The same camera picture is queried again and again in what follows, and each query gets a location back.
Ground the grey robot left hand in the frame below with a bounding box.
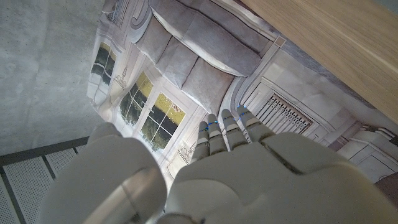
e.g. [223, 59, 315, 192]
[39, 105, 398, 224]

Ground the printed sofa room backdrop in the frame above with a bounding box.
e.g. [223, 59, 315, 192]
[86, 0, 398, 184]

